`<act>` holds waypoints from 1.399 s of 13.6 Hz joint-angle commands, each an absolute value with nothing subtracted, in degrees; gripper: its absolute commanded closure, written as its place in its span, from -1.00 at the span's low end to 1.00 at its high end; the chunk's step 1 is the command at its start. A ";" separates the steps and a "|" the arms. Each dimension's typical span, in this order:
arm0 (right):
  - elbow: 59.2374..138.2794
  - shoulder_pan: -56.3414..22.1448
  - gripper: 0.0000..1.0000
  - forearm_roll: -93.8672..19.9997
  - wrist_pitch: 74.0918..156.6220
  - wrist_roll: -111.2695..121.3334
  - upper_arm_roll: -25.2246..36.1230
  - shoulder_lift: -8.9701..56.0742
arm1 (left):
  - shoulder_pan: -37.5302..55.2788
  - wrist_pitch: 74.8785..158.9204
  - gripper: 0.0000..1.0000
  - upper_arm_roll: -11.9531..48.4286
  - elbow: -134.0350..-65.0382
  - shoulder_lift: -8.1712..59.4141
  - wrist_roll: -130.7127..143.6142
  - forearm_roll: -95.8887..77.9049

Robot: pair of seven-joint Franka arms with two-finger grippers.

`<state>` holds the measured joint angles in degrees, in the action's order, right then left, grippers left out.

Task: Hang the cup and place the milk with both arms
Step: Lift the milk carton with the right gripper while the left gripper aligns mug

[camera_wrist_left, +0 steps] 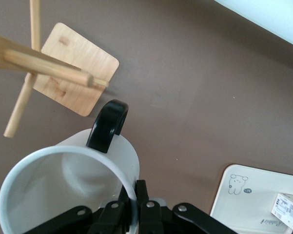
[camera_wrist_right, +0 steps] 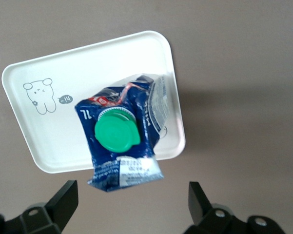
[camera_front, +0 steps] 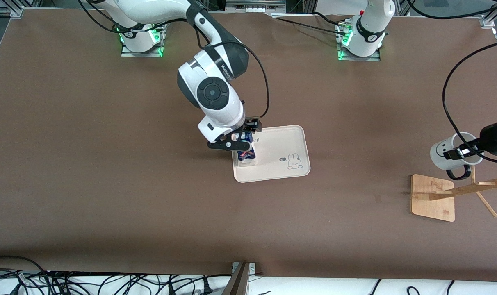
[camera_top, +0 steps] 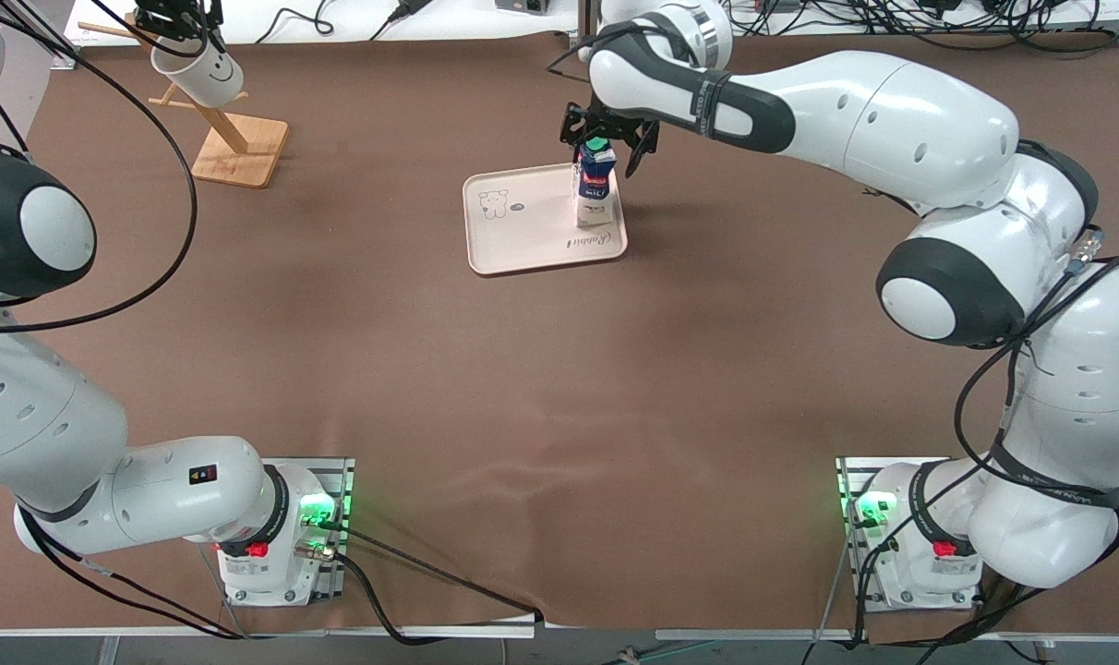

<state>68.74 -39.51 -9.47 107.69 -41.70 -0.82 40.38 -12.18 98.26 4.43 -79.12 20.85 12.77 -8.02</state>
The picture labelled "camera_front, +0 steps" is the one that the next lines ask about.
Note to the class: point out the wooden cup rack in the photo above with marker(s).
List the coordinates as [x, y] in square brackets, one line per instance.
[433, 198]

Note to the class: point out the aluminium profile beam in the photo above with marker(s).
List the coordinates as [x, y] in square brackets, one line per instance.
[238, 282]

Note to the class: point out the beige rabbit print tray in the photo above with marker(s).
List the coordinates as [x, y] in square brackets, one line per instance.
[279, 164]

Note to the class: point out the white smiley face mug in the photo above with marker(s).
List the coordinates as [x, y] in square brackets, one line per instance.
[447, 153]

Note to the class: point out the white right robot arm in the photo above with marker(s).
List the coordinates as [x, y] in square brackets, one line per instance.
[211, 94]

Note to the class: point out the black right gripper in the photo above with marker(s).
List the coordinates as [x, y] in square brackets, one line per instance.
[249, 126]

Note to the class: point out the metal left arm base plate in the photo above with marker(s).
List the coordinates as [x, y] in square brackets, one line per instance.
[375, 57]

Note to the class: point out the metal table corner bracket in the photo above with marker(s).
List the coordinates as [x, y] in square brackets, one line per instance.
[484, 21]

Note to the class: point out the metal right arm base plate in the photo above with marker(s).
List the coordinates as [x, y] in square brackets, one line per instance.
[127, 52]

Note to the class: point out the grey box with ports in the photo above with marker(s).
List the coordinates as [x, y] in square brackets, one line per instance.
[254, 5]

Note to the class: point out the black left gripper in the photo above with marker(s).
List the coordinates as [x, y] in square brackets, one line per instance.
[493, 139]

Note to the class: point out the blue white milk carton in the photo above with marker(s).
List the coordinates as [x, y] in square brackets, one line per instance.
[246, 155]

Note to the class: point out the brown table cover sheet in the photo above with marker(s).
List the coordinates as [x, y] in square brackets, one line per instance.
[150, 205]

